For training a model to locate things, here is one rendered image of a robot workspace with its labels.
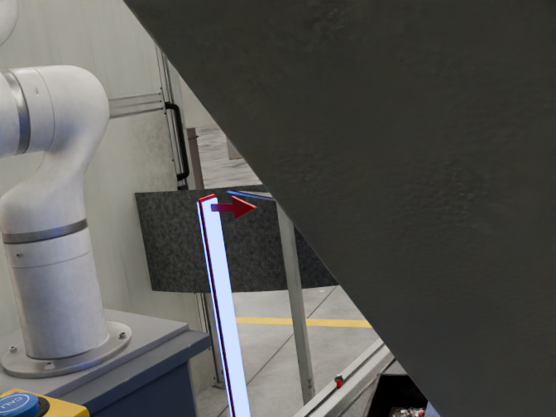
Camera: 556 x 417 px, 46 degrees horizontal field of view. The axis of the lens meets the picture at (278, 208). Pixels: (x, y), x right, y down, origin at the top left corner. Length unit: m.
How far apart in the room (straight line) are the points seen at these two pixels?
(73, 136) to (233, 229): 1.46
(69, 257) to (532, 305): 0.84
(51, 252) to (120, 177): 1.59
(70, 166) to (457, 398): 0.78
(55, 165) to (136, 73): 1.67
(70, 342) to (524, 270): 0.87
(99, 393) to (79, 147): 0.34
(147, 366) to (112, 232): 1.57
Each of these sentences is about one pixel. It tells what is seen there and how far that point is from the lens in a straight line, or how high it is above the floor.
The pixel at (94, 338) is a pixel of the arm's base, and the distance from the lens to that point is 1.01.
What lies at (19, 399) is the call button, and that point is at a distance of 0.57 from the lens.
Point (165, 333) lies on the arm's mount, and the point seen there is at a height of 0.94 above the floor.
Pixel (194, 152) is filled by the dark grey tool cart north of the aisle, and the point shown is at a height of 0.62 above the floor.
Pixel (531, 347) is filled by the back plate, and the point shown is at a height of 1.22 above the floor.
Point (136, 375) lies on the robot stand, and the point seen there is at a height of 0.93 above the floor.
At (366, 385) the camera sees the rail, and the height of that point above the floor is 0.84.
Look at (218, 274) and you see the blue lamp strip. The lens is 0.70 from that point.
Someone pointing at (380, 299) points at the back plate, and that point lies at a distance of 0.20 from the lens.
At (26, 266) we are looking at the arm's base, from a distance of 0.98.
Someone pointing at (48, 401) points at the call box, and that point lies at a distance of 0.58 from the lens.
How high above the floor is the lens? 1.30
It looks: 11 degrees down
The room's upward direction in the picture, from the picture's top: 8 degrees counter-clockwise
